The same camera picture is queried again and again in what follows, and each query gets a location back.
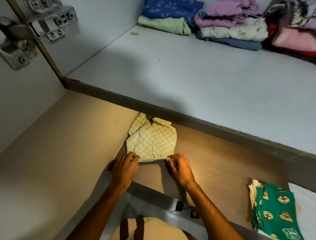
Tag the person's left hand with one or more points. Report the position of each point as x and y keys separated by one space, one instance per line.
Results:
x=124 y=170

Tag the person's right hand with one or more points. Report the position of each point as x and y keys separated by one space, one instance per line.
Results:
x=181 y=170

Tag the green checkered small shirt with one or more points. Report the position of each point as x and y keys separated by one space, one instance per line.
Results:
x=153 y=143

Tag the cream giraffe print shirt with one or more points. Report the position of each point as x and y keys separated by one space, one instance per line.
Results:
x=253 y=191

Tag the green chipmunk print shorts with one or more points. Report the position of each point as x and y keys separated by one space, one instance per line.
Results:
x=271 y=212

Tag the row of clothes stacks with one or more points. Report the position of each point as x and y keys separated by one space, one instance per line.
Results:
x=222 y=27

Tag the person's left forearm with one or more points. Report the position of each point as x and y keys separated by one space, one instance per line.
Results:
x=98 y=217

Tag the person's right forearm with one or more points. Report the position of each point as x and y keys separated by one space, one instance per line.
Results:
x=212 y=215

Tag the grey wardrobe door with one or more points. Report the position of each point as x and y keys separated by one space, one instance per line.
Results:
x=19 y=99

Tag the black drawer knob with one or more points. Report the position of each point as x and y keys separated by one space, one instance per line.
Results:
x=179 y=206
x=195 y=213

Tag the cream brown striped shirt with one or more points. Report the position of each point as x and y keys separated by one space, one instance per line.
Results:
x=158 y=231

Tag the white bed sheet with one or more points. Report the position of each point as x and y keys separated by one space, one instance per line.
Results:
x=306 y=212

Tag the metal door hinge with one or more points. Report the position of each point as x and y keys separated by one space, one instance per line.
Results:
x=49 y=22

